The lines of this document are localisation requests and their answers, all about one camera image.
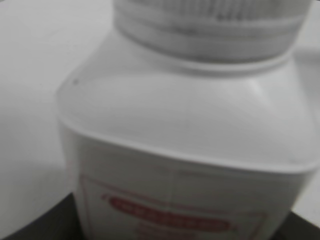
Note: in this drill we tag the white yili changqing yogurt bottle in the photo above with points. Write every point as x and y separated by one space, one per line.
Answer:
159 148

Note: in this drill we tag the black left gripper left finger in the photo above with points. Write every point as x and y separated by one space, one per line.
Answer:
60 223

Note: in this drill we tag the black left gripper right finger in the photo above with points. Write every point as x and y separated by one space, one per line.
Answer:
296 227

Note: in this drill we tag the white plastic bottle cap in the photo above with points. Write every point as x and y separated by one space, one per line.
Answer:
222 31

